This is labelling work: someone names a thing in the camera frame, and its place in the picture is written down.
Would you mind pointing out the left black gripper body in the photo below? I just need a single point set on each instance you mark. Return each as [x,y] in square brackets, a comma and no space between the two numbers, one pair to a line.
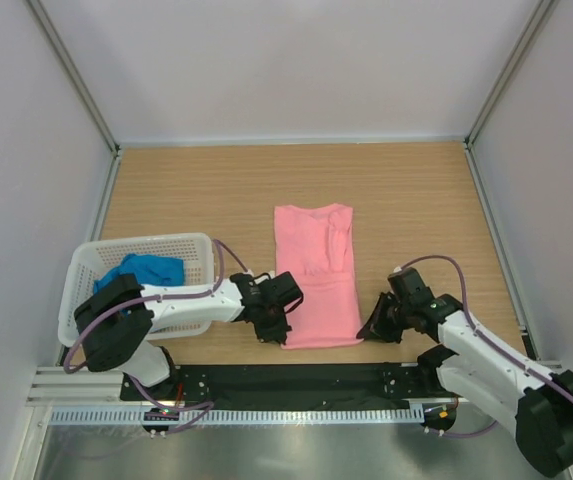
[272,321]

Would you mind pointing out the right aluminium frame post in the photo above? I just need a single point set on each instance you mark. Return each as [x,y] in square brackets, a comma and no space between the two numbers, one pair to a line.
[525,41]

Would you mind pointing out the aluminium frame post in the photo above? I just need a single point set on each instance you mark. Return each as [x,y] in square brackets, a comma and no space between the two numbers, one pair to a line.
[67,63]
[525,41]

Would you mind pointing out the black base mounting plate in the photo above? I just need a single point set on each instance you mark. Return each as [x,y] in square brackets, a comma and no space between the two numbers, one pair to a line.
[302,387]

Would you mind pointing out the white perforated plastic basket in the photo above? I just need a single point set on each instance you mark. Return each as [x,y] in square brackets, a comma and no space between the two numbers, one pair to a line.
[92,260]

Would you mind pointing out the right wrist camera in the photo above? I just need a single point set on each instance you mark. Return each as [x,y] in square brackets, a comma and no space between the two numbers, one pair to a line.
[396,272]

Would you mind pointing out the pink t shirt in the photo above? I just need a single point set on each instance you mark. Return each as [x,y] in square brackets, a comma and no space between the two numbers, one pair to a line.
[316,247]

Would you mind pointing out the left aluminium frame post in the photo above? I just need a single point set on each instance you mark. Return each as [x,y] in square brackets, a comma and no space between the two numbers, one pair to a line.
[67,63]

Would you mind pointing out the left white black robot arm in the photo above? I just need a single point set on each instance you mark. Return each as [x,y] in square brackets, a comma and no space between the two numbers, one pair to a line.
[115,323]

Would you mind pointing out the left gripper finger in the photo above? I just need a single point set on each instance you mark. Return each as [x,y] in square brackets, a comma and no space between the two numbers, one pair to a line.
[283,332]
[271,338]

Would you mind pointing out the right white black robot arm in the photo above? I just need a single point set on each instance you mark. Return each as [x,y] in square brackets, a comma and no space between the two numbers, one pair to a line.
[529,400]

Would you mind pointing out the white slotted cable duct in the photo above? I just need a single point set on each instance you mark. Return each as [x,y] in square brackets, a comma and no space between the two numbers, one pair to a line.
[150,416]

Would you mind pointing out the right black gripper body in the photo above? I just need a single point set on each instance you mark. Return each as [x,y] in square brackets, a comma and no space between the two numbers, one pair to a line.
[397,317]

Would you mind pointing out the blue t shirt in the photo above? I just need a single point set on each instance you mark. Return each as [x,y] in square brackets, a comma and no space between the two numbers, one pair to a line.
[148,270]

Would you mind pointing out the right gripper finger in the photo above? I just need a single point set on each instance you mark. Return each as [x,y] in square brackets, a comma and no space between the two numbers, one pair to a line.
[369,331]
[395,339]

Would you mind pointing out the aluminium front rail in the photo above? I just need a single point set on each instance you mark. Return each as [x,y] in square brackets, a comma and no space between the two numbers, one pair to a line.
[51,386]

